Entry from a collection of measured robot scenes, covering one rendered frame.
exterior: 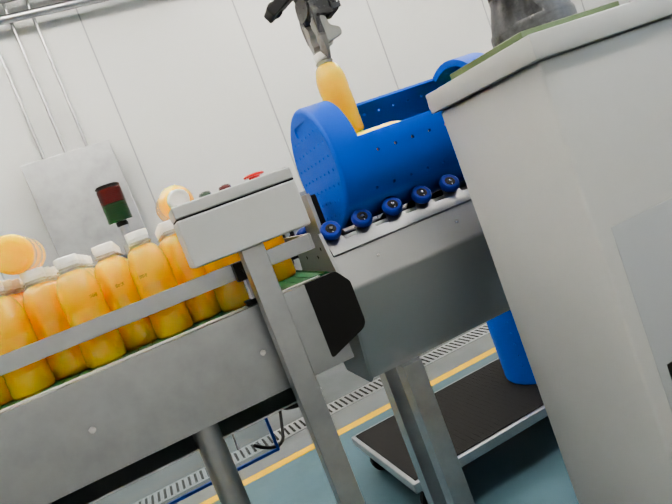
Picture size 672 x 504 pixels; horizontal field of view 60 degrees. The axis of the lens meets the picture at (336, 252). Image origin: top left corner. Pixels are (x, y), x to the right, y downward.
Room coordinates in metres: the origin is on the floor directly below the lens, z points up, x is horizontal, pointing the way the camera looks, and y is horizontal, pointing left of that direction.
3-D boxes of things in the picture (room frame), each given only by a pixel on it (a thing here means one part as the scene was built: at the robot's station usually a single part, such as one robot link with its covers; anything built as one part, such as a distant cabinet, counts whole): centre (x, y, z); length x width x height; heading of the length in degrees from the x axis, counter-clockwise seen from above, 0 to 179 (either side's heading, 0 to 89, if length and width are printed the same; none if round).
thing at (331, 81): (1.35, -0.13, 1.23); 0.07 x 0.07 x 0.19
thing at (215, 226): (0.97, 0.13, 1.05); 0.20 x 0.10 x 0.10; 107
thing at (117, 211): (1.54, 0.50, 1.18); 0.06 x 0.06 x 0.05
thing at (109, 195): (1.54, 0.50, 1.23); 0.06 x 0.06 x 0.04
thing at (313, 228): (1.31, 0.02, 0.99); 0.10 x 0.02 x 0.12; 17
